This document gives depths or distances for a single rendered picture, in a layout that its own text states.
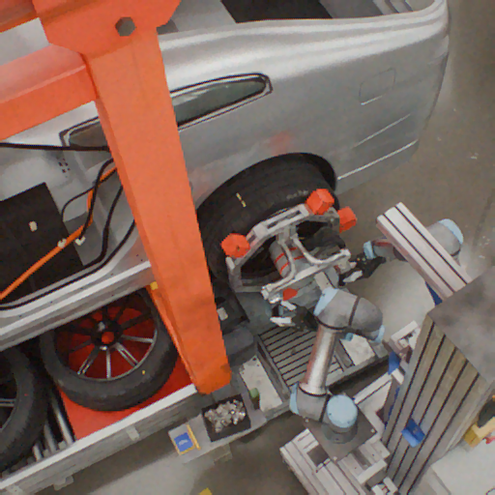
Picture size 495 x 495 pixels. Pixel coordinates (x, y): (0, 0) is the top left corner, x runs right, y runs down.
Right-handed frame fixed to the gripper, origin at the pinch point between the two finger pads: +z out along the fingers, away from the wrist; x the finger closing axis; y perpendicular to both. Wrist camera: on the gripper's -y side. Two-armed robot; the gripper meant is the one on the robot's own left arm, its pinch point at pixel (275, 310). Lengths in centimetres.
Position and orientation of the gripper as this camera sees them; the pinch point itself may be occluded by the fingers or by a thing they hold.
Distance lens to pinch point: 351.8
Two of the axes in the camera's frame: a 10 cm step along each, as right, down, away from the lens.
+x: 3.1, -8.4, 4.4
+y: 0.5, 4.8, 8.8
